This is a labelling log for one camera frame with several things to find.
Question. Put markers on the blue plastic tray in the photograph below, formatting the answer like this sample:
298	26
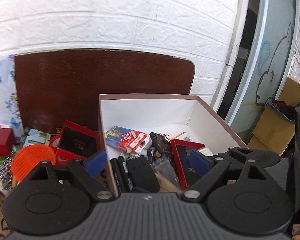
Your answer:
281	110

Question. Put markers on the brown patterned phone case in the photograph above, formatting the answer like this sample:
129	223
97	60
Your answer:
160	145

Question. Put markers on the black marker pen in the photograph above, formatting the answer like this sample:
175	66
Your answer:
127	175
116	172

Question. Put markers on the red flat box tray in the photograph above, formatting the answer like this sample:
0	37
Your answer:
182	160

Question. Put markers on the blue card pack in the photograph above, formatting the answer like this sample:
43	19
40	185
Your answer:
115	135

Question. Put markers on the green white sachet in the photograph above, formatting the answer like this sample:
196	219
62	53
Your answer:
36	137

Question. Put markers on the brown cardboard carton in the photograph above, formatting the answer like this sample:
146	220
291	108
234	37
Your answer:
272	132

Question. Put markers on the floral plastic bag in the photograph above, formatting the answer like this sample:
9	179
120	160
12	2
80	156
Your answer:
2	92

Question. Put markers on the small white packet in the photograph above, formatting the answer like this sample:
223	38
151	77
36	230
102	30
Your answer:
205	151

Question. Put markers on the dark brown wooden board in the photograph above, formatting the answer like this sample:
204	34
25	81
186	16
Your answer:
90	85

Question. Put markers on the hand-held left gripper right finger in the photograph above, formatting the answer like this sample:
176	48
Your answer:
201	163

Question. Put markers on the red tape roll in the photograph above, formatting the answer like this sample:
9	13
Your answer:
54	142

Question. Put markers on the orange silicone brush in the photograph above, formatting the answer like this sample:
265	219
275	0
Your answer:
32	157

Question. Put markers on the orange white barcode packet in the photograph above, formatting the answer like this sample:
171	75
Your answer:
187	137

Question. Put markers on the black device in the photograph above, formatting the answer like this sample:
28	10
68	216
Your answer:
142	172

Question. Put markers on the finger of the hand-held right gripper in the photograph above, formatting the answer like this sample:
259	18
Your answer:
230	156

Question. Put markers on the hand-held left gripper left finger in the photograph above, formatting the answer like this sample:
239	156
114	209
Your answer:
96	163

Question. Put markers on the red flat cardboard box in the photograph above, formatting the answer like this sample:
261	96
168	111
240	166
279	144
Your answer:
75	140

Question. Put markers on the red jewelry box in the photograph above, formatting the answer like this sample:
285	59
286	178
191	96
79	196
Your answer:
1	142

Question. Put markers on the small clear plastic bag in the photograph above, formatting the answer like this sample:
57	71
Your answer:
165	167

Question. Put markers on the wooden sticks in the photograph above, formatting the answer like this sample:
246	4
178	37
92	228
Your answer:
168	183

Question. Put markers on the steel wool scrubber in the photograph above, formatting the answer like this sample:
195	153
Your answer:
5	172

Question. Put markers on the red white small carton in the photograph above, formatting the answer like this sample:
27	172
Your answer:
133	140

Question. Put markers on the beige cardboard storage box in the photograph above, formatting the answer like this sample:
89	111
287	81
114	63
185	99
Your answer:
145	112

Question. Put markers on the glass door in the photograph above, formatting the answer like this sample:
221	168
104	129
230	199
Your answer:
270	55

